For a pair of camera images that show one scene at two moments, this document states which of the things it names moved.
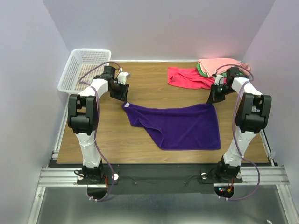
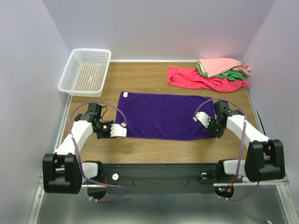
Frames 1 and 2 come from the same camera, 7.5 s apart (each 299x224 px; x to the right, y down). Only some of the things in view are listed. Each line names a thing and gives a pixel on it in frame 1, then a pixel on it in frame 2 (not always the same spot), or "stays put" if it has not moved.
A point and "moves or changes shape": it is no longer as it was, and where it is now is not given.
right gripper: [214, 97] → [217, 134]
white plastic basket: [82, 65] stays put
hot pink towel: [188, 77] stays put
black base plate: [157, 178] stays put
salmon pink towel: [212, 66] stays put
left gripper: [122, 96] → [107, 136]
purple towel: [181, 127] moves or changes shape
